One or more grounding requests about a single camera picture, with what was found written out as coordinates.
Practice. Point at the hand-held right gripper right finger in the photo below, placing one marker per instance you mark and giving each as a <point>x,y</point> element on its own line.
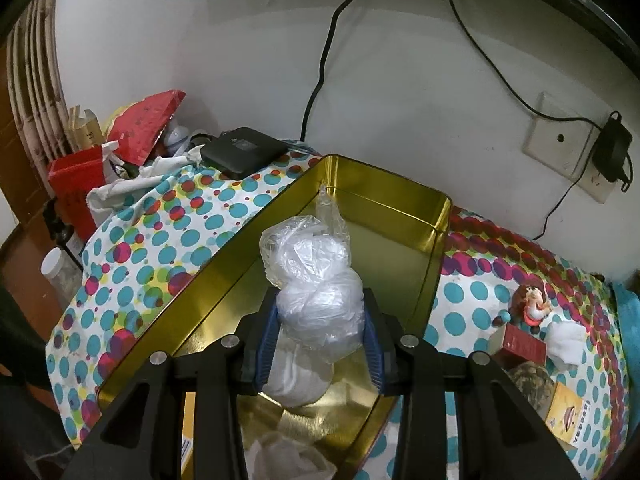
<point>374,355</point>

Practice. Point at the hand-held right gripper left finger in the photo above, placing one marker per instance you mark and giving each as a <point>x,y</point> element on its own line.
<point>265,345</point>

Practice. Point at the plastic-wrapped white bundle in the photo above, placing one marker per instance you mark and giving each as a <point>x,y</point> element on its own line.
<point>320,300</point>

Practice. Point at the yellow box with barcode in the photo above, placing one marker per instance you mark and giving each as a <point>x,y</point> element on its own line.
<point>188,425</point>

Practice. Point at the gold metal tin box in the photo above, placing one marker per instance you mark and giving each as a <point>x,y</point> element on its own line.
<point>380,240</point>

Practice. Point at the small red box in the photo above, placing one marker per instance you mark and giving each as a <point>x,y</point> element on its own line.
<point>517,347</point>

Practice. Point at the brown patterned pouch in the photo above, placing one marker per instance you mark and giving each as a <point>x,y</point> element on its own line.
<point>530,385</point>

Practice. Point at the yellow packet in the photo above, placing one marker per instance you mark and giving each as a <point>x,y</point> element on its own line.
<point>567,410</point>

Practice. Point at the polka dot cloth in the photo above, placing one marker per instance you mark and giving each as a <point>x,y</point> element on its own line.
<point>150,240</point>

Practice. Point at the small doll figurine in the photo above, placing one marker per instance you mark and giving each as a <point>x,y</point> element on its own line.
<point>530,305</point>

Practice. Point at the black set-top box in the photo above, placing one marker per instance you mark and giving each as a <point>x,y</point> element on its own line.
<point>240,152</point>

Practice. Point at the white cloth bag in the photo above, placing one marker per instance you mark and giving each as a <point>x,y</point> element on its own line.
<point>150,175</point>

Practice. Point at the clear jar white lid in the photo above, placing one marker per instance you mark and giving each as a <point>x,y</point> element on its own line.
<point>60,275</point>

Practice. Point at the dark glass bottle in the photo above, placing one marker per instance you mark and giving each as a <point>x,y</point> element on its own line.
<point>62,232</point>

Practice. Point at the red carton bag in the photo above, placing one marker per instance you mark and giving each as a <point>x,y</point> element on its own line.
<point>75,180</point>

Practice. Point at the red paper gift bag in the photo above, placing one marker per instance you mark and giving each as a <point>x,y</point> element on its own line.
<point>145,120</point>

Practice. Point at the teal towel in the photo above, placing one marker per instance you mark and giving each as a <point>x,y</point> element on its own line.
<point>629,320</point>

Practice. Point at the gold carton box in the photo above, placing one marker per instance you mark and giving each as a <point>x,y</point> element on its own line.
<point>87,127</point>

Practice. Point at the black power adapter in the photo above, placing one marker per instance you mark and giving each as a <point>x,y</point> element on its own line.
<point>610,150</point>

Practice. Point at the brown striped curtain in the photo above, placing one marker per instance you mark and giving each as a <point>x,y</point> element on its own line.
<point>37,85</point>

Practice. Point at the white wall socket plate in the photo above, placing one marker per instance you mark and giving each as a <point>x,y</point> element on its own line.
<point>555,145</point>

